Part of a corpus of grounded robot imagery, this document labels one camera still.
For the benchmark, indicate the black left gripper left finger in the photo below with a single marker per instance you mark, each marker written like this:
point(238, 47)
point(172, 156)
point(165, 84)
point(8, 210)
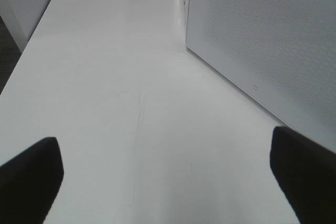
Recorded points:
point(30, 182)

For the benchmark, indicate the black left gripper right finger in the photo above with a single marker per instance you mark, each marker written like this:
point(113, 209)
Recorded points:
point(305, 172)

